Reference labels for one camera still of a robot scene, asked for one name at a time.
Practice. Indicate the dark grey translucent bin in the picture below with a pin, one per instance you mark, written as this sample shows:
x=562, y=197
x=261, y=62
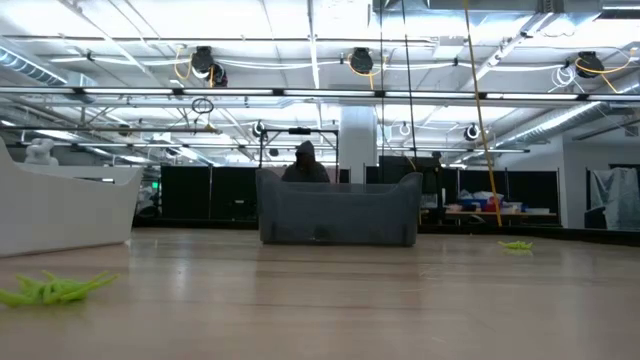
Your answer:
x=340, y=215

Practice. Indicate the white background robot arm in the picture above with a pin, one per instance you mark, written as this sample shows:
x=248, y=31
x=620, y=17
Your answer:
x=40, y=150

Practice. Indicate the grey tarp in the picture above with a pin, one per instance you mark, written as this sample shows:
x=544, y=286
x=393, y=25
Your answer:
x=617, y=197

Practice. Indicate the long light bar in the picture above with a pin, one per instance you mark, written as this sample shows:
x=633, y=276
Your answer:
x=325, y=92

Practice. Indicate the wooden table with bins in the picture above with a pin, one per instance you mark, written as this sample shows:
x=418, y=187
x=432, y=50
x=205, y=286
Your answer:
x=500, y=214

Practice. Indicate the white plastic bin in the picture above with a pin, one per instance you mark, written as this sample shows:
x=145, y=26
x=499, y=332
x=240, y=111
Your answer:
x=60, y=215

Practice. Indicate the black partition panels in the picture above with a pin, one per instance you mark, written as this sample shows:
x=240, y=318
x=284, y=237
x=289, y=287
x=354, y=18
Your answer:
x=200, y=195

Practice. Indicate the black metal stand frame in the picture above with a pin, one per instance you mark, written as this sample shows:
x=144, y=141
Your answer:
x=300, y=131

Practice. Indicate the person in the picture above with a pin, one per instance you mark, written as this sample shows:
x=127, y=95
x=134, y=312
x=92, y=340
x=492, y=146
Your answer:
x=305, y=167

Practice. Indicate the green plastic toy spider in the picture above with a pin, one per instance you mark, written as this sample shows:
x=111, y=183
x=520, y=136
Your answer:
x=55, y=290
x=516, y=245

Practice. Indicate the blue storage bin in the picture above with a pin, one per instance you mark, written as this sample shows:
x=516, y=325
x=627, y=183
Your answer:
x=472, y=204

